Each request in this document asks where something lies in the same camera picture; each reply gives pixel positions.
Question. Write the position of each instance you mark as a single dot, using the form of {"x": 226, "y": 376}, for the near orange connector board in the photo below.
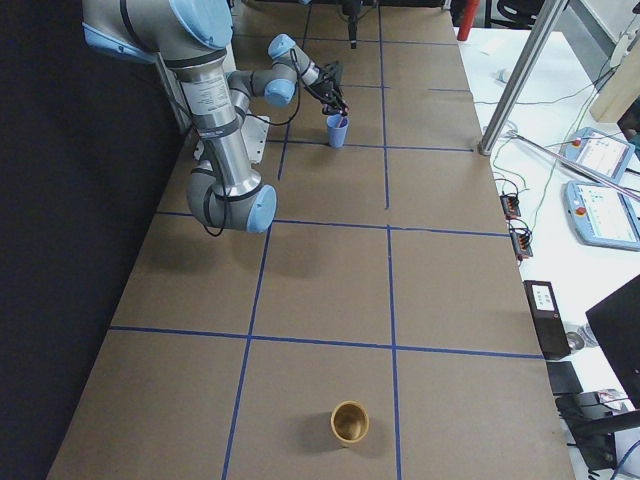
{"x": 521, "y": 242}

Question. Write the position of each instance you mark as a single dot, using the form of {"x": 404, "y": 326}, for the aluminium frame post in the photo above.
{"x": 543, "y": 27}

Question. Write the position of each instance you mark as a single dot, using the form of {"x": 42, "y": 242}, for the yellow brown cup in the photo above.
{"x": 350, "y": 423}

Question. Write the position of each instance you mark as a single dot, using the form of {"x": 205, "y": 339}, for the black monitor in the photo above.
{"x": 615, "y": 324}

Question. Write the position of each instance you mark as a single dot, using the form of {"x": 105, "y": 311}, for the long metal rod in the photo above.
{"x": 588, "y": 173}

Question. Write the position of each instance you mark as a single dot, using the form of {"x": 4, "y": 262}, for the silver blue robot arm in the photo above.
{"x": 192, "y": 37}

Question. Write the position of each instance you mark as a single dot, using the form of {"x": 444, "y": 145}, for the white pillar with base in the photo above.
{"x": 254, "y": 130}

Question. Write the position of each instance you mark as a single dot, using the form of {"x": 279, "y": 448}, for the near teach pendant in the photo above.
{"x": 601, "y": 216}

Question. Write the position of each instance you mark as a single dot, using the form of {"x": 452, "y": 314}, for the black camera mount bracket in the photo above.
{"x": 332, "y": 73}

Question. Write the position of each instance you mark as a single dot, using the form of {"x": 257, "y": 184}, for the blue plastic cup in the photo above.
{"x": 336, "y": 137}

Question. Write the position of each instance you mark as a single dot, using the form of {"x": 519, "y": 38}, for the orange connector board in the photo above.
{"x": 510, "y": 205}
{"x": 521, "y": 242}

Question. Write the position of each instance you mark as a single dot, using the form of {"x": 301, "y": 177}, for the teach pendant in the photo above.
{"x": 607, "y": 154}
{"x": 601, "y": 216}

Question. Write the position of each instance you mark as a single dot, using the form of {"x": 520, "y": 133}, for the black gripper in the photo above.
{"x": 325, "y": 88}

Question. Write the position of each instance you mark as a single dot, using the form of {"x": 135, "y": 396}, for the far teach pendant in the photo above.
{"x": 607, "y": 154}

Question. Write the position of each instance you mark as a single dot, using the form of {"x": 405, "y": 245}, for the far orange connector board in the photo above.
{"x": 510, "y": 205}

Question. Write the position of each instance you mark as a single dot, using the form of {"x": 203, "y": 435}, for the black box with label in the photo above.
{"x": 546, "y": 319}

